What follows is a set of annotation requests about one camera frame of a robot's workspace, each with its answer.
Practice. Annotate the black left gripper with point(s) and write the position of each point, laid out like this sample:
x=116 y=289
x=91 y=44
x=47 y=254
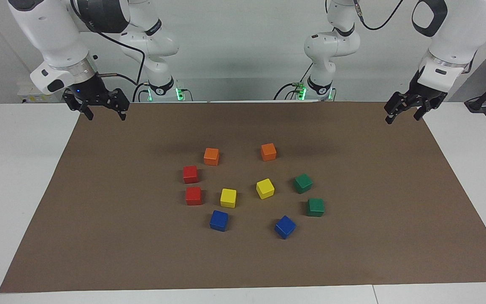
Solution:
x=416 y=98

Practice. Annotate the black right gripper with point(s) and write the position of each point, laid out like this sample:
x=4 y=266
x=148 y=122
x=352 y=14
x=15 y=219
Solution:
x=95 y=95

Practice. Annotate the white box with yellow labels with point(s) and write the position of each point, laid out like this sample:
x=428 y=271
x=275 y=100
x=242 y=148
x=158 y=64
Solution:
x=28 y=93

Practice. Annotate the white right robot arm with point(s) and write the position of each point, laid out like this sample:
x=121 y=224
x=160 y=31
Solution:
x=49 y=33

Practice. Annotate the orange wooden cube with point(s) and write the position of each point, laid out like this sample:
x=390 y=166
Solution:
x=211 y=156
x=268 y=151

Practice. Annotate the yellow wooden cube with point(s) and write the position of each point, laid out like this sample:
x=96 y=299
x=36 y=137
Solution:
x=265 y=188
x=228 y=197

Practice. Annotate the green wooden cube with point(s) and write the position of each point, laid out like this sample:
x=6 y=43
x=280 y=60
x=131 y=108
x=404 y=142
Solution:
x=302 y=183
x=315 y=207

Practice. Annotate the red wooden cube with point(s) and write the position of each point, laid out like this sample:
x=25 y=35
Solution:
x=190 y=174
x=193 y=196

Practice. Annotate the blue wooden cube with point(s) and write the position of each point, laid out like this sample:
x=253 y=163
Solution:
x=219 y=220
x=285 y=226

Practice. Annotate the green lit base plug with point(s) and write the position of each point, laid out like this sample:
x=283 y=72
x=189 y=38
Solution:
x=179 y=93
x=300 y=90

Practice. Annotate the brown table mat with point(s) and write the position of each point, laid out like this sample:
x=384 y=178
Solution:
x=99 y=232

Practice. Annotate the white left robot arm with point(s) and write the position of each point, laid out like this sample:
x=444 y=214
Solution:
x=454 y=25

